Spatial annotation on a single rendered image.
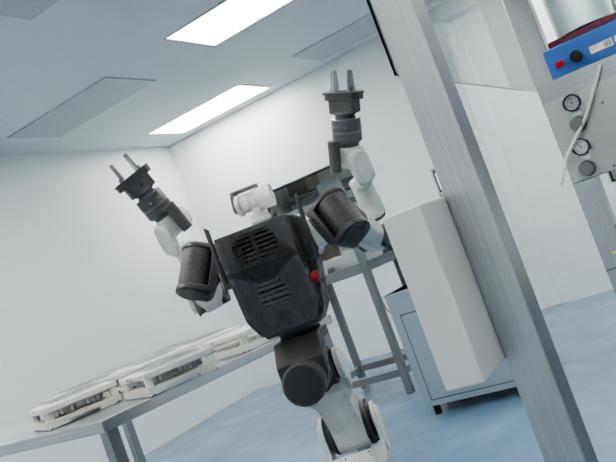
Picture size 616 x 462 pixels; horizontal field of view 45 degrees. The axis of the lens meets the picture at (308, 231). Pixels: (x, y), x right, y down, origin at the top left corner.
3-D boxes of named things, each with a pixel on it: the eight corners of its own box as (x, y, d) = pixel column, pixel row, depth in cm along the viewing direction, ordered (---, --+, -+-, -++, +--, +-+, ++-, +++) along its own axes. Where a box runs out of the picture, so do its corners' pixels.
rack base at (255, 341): (291, 331, 275) (289, 324, 275) (247, 351, 256) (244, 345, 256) (247, 344, 291) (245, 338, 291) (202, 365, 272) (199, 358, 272)
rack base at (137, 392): (125, 400, 242) (122, 392, 242) (192, 372, 255) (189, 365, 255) (150, 397, 221) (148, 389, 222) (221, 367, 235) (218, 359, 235)
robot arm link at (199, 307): (237, 309, 243) (228, 280, 223) (202, 327, 241) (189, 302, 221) (222, 280, 248) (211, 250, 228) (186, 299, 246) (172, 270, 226)
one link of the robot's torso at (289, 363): (335, 399, 190) (311, 333, 190) (287, 414, 191) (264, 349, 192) (345, 377, 217) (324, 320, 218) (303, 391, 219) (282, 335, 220)
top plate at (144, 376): (119, 385, 242) (117, 379, 242) (186, 358, 256) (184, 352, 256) (144, 380, 222) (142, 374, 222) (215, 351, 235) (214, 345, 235)
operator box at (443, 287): (445, 392, 105) (379, 218, 106) (478, 357, 120) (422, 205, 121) (485, 382, 102) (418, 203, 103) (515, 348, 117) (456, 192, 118)
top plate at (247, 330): (287, 318, 276) (285, 313, 276) (242, 337, 257) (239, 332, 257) (242, 332, 291) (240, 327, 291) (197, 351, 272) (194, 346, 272)
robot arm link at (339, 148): (368, 129, 221) (370, 167, 224) (346, 126, 230) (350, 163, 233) (335, 137, 216) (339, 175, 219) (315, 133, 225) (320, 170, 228)
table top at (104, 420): (-104, 480, 301) (-106, 472, 301) (116, 386, 387) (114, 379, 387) (104, 433, 207) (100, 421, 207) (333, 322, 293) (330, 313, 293)
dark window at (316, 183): (296, 291, 806) (260, 194, 811) (297, 291, 807) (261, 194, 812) (403, 254, 741) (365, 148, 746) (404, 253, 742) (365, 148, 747)
